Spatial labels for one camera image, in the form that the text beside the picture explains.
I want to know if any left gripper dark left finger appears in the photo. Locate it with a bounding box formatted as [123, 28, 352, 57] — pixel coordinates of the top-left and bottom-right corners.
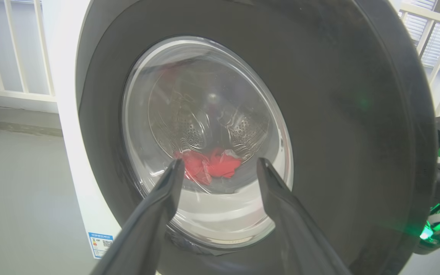
[90, 158, 186, 275]

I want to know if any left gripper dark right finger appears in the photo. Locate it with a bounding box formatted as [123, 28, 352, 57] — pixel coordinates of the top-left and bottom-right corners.
[257, 157, 353, 275]

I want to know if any red garment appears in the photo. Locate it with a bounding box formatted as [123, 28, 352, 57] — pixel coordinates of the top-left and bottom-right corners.
[174, 147, 242, 186]

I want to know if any white washing machine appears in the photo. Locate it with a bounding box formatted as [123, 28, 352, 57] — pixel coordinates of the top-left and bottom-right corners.
[42, 0, 404, 275]

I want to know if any dark grey glass washer door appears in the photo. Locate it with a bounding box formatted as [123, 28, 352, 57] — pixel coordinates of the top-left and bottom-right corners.
[76, 0, 439, 275]

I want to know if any steel washer drum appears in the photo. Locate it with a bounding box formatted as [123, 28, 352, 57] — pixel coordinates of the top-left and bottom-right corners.
[147, 65, 271, 184]

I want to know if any blue energy label sticker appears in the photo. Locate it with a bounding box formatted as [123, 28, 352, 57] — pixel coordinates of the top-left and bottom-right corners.
[88, 231, 114, 260]

